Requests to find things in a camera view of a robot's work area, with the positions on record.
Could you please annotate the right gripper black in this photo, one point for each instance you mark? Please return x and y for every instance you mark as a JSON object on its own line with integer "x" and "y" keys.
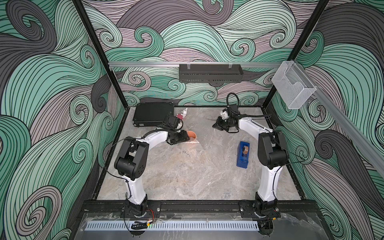
{"x": 217, "y": 124}

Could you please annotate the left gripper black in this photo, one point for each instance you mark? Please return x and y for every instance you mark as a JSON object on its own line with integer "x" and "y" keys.
{"x": 183, "y": 135}

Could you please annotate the orange ceramic mug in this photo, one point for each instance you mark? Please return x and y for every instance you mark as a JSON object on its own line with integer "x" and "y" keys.
{"x": 192, "y": 137}

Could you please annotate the blue tape dispenser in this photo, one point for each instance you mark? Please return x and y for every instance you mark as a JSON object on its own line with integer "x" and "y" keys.
{"x": 242, "y": 161}

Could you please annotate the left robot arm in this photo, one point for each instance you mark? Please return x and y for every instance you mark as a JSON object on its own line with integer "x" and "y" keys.
{"x": 132, "y": 159}

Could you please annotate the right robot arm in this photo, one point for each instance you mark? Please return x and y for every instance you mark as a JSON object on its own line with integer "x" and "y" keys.
{"x": 272, "y": 153}

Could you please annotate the small pink white figurine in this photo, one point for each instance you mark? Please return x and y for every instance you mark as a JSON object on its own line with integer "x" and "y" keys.
{"x": 183, "y": 114}

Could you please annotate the black hard case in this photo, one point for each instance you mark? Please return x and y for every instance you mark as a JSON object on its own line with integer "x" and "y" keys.
{"x": 152, "y": 114}

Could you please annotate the clear tape roll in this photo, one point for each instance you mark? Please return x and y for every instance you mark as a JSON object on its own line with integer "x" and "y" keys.
{"x": 245, "y": 150}

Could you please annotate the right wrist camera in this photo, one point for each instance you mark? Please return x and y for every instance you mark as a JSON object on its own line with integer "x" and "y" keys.
{"x": 224, "y": 114}

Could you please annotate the black perforated wall shelf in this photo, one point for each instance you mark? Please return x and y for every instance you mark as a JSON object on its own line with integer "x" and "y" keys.
{"x": 212, "y": 74}

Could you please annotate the aluminium wall rail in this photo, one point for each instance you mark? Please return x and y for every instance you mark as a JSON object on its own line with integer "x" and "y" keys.
{"x": 166, "y": 64}

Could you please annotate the clear acrylic wall bin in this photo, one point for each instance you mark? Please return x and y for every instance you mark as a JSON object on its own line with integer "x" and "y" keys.
{"x": 293, "y": 84}

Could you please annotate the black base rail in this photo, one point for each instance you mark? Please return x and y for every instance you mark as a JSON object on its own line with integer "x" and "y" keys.
{"x": 166, "y": 208}

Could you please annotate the white slotted cable duct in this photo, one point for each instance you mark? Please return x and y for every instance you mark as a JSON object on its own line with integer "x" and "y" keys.
{"x": 175, "y": 226}

